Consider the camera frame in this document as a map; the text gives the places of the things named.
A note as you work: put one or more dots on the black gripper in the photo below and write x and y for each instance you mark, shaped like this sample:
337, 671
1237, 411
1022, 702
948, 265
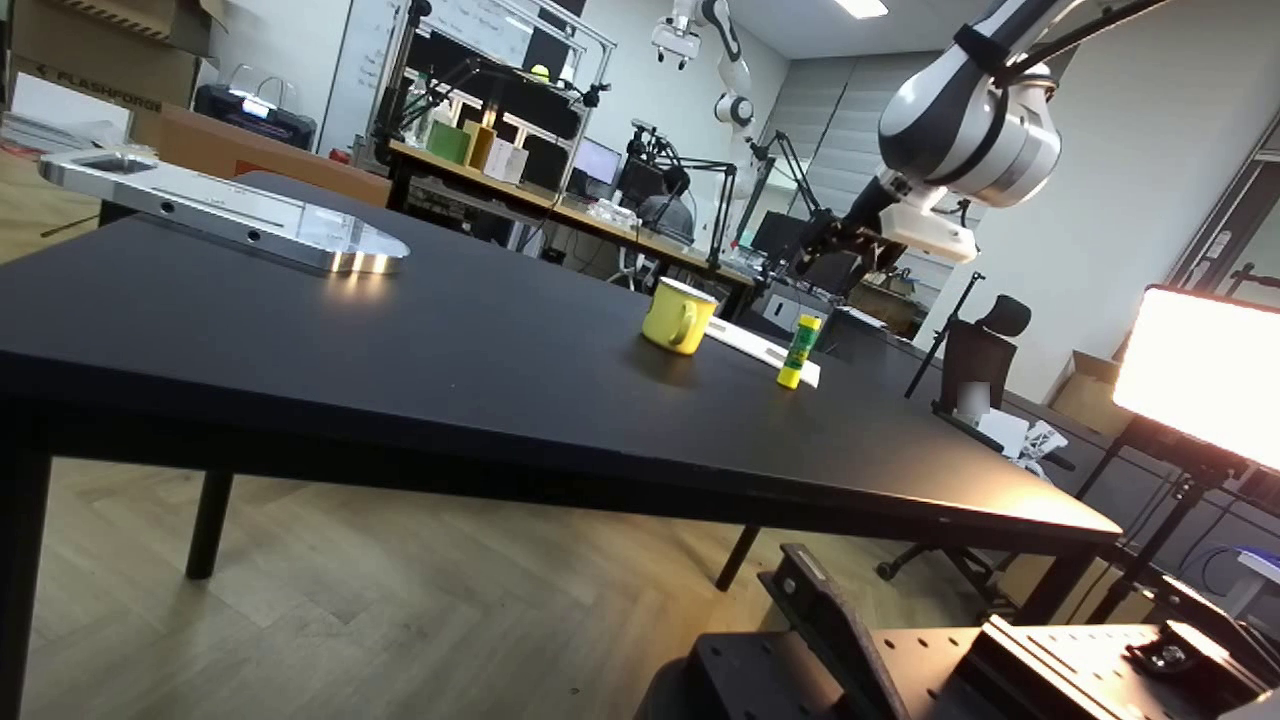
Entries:
874, 201

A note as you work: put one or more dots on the green-capped yellow glue stick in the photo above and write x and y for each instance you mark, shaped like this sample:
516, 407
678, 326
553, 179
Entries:
801, 353

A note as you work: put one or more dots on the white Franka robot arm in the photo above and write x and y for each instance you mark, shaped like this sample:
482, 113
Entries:
964, 113

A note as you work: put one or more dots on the yellow mug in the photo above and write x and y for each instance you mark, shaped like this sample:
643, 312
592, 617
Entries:
678, 319

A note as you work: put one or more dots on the black office chair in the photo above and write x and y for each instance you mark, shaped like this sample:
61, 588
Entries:
983, 353

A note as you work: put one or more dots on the white flat strip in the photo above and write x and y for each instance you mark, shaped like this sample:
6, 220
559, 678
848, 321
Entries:
744, 345

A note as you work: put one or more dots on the square ceiling light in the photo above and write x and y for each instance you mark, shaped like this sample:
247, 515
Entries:
861, 6

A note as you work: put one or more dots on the white plastic gadget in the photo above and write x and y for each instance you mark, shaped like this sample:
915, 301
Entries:
1005, 425

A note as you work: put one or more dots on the small desktop monitor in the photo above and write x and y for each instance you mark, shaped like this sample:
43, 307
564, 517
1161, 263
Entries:
597, 163

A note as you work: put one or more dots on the long wooden workbench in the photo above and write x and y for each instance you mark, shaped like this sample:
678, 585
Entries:
560, 205

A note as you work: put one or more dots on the yellow-green ball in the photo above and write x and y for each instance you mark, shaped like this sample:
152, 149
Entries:
536, 72

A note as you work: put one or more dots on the bright light panel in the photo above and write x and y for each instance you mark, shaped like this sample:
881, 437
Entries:
1200, 372

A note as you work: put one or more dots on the black table leg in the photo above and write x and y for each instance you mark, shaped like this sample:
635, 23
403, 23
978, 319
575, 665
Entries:
1072, 585
738, 559
21, 585
211, 522

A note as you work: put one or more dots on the metal shelf rack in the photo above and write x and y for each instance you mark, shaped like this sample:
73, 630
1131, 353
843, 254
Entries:
503, 80

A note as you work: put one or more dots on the brown wooden cabinet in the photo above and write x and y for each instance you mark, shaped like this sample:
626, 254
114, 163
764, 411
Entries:
252, 156

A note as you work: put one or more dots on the black printer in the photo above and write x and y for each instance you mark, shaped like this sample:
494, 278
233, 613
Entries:
252, 119

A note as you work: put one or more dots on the white flat plate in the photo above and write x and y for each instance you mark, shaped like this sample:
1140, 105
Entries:
225, 205

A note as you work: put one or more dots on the cardboard box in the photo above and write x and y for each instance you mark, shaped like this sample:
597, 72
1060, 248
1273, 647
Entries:
114, 45

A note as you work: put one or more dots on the white storage box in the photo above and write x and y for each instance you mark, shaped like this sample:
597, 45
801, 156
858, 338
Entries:
66, 109

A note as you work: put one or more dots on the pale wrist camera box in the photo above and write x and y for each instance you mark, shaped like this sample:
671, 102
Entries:
941, 228

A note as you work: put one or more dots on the black metal base plate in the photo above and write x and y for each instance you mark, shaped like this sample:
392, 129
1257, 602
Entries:
963, 661

